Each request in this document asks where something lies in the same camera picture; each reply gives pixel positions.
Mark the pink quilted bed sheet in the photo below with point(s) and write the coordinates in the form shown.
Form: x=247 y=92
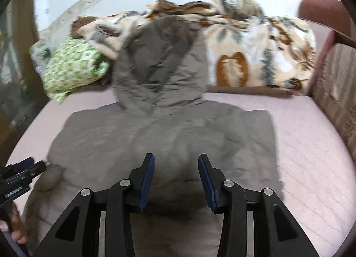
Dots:
x=306 y=148

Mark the dark glass cabinet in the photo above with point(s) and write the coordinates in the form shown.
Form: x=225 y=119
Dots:
x=16 y=84

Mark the brown bed headboard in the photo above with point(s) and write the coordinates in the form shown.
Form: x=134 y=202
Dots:
x=324 y=9

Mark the grey quilted hooded jacket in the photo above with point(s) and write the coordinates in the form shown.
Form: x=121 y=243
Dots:
x=167 y=123

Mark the person's left hand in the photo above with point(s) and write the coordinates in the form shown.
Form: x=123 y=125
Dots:
x=19 y=222

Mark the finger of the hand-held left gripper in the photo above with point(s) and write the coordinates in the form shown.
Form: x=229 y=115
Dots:
x=38 y=168
x=26 y=162

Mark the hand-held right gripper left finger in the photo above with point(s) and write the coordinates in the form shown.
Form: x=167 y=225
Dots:
x=146 y=183

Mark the leaf printed fleece blanket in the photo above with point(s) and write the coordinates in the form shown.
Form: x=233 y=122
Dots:
x=244 y=43

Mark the brown striped sofa side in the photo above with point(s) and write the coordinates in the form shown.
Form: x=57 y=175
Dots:
x=338 y=87

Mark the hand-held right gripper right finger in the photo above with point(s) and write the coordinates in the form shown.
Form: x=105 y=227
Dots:
x=207 y=183

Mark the clear plastic bag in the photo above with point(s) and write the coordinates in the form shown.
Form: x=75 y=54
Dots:
x=39 y=54

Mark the green patterned pillow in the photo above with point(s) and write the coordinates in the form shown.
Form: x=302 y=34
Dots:
x=73 y=66

